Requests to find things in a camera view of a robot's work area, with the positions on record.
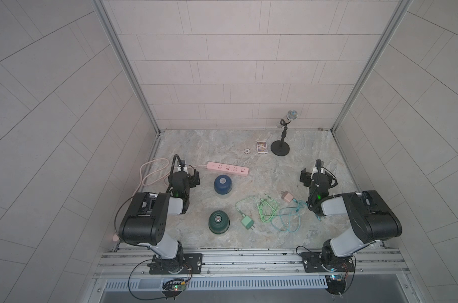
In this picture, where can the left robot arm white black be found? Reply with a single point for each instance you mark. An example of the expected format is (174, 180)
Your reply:
(145, 220)

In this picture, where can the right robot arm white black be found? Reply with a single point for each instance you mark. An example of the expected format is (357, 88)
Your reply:
(370, 217)

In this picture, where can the pink USB charger adapter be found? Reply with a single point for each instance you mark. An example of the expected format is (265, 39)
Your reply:
(287, 197)

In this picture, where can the silver microphone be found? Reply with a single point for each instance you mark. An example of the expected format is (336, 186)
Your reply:
(288, 118)

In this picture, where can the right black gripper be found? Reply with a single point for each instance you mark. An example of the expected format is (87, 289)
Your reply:
(308, 177)

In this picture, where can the blue cordless meat grinder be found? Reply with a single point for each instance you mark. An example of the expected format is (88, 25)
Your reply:
(223, 184)

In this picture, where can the right controller board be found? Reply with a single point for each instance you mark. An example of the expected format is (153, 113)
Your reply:
(336, 284)

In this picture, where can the black microphone stand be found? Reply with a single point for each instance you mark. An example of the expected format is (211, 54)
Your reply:
(280, 147)

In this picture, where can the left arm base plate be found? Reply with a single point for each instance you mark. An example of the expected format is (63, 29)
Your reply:
(189, 263)

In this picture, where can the green USB charger adapter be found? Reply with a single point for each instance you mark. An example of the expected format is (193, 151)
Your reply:
(247, 222)

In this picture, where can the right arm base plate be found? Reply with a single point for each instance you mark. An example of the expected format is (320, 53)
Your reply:
(316, 262)

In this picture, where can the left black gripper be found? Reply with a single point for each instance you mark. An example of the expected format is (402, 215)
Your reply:
(191, 178)

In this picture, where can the small playing card box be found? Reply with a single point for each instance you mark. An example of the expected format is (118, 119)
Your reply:
(262, 147)

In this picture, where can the pink power strip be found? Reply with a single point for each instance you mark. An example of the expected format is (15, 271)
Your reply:
(227, 169)

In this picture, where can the left controller board green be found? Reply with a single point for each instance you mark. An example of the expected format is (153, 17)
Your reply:
(175, 285)

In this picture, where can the aluminium rail frame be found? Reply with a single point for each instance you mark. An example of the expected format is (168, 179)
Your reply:
(252, 262)

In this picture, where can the green cordless meat grinder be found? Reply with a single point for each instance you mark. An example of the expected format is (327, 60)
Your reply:
(219, 222)

